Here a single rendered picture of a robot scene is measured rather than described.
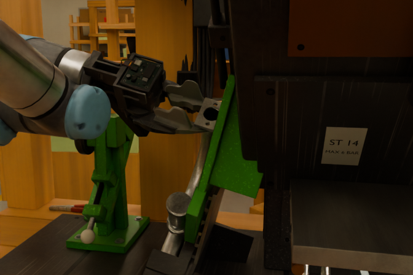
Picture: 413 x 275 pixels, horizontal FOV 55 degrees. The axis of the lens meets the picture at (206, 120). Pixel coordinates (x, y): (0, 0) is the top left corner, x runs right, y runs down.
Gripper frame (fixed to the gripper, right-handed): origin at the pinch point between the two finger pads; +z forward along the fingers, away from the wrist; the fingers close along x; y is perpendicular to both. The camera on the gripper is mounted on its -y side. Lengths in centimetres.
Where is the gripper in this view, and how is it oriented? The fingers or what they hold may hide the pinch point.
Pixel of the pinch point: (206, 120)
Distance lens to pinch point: 63.9
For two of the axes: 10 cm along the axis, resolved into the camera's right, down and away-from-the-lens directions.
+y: 0.4, -5.4, -8.4
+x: 3.3, -7.9, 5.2
